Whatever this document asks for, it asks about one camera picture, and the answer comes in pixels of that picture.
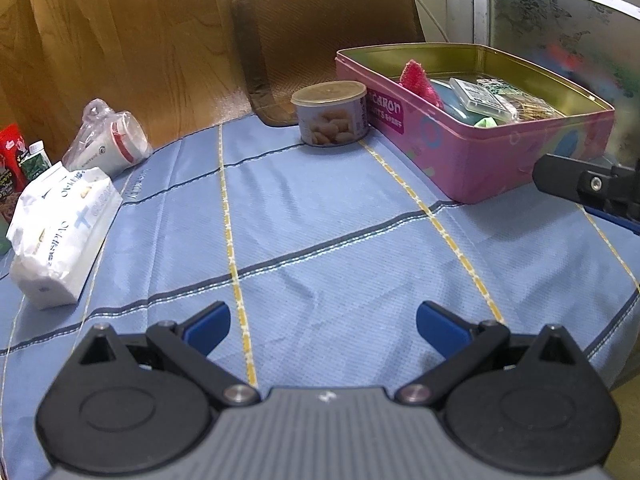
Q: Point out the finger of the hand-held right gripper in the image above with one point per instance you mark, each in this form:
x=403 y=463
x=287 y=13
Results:
x=565 y=177

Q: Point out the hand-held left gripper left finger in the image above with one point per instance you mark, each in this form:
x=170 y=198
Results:
x=209 y=327

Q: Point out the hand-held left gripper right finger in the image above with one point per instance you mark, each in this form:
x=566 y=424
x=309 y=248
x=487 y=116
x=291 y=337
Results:
x=440 y=327

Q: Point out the light green soft item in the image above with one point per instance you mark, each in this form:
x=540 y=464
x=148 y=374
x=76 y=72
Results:
x=486 y=122

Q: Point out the green patterned packet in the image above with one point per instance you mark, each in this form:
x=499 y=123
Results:
x=504 y=89

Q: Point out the pink tin box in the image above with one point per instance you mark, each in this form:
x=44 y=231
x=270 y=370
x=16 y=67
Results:
x=450 y=160

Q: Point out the teal soft pouch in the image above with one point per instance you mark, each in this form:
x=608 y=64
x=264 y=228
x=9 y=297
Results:
x=450 y=104

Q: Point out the pink fluffy sponge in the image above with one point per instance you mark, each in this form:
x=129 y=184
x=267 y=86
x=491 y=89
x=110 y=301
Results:
x=417 y=80

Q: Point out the gold metallic item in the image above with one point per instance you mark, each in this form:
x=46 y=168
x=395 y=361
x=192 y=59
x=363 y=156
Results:
x=537 y=109

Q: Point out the clear plastic case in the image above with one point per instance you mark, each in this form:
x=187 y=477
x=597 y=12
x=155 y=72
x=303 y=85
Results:
x=480 y=99

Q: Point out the blue checked tablecloth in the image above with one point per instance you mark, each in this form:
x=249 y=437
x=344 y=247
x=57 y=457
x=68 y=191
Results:
x=325 y=235

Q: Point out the frosted patterned glass window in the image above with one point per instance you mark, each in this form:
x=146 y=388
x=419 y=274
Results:
x=550 y=15

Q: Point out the white tissue pack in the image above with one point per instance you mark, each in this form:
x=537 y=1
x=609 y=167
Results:
x=55 y=240

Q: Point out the plastic bag of paper cups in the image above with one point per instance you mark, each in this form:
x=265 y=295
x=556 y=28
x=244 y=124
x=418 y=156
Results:
x=105 y=145

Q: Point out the nut can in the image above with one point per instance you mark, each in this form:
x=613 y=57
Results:
x=330 y=120

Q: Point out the small white green bottle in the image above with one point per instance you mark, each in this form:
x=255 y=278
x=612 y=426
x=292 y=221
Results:
x=35 y=165

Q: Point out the red snack packet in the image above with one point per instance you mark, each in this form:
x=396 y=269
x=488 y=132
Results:
x=10 y=160

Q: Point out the brown chair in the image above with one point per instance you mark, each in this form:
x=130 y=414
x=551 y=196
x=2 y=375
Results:
x=310 y=35

